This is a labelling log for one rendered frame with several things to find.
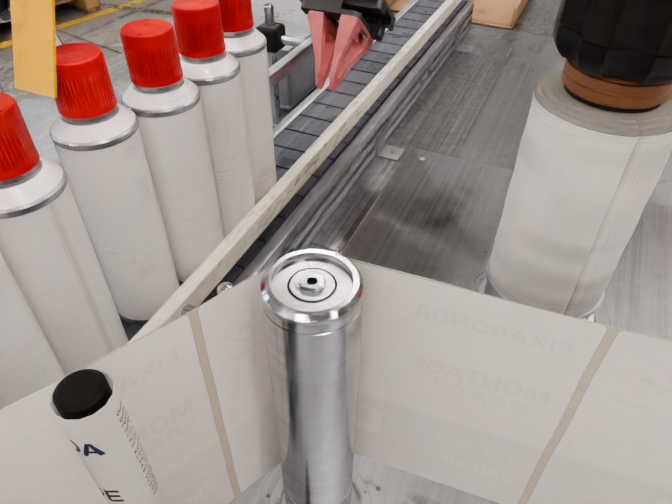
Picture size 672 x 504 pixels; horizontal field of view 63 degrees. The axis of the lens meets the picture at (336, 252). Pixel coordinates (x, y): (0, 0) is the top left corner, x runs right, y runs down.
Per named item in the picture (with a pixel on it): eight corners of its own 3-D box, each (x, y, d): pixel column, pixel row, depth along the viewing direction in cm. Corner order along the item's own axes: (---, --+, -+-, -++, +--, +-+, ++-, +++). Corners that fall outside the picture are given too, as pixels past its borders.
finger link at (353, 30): (339, 85, 59) (363, -3, 58) (281, 73, 61) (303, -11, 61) (357, 102, 65) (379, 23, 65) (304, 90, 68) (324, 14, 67)
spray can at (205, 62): (247, 254, 49) (215, 17, 35) (192, 245, 50) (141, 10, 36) (266, 219, 53) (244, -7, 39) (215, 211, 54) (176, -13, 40)
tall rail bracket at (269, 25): (310, 141, 73) (306, 14, 62) (262, 130, 76) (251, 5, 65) (320, 130, 76) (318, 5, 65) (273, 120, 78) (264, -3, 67)
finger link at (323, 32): (349, 86, 59) (373, -1, 58) (290, 74, 61) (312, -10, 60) (366, 103, 65) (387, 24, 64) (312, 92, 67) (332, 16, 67)
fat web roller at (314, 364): (338, 562, 30) (344, 345, 18) (265, 526, 32) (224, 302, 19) (368, 487, 33) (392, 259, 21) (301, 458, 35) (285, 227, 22)
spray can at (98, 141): (142, 336, 42) (52, 79, 28) (103, 304, 44) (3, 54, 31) (195, 298, 45) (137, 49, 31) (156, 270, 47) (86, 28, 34)
